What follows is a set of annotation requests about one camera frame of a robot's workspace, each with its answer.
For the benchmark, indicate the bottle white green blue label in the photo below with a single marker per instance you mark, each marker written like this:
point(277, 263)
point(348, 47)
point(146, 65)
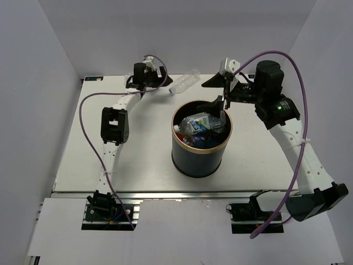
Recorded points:
point(200, 123)

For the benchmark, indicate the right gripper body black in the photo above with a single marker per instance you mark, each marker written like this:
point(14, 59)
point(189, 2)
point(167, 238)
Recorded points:
point(242, 93)

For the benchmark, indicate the left XDOF logo sticker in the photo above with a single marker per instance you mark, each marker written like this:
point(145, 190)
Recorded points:
point(93, 78)

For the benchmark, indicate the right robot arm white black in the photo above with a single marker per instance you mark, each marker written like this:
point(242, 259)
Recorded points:
point(317, 190)

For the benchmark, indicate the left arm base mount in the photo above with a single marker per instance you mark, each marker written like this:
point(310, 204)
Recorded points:
point(103, 212)

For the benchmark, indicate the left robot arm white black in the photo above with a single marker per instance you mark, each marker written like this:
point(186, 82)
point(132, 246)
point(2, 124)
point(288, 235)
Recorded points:
point(115, 130)

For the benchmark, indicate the black round bin gold rim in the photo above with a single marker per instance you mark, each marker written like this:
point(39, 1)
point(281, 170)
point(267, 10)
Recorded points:
point(199, 163)

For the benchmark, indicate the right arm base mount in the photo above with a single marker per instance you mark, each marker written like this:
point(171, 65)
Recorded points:
point(249, 215)

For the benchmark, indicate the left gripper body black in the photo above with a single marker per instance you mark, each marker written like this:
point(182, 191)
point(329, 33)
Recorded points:
point(151, 80)

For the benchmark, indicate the clear crushed bottle white cap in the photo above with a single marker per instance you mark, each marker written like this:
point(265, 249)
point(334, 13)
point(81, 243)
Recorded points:
point(184, 82)

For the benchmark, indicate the clear bottle white blue cap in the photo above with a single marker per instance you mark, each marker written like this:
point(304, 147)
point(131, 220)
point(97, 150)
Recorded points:
point(128, 80)

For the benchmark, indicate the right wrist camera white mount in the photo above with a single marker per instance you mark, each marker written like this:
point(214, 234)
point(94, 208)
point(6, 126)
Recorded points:
point(227, 69)

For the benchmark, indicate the blue label water bottle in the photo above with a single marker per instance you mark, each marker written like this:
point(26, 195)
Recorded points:
point(198, 141)

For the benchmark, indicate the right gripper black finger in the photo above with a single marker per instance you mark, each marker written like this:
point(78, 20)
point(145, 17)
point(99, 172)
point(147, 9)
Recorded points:
point(214, 108)
point(217, 81)

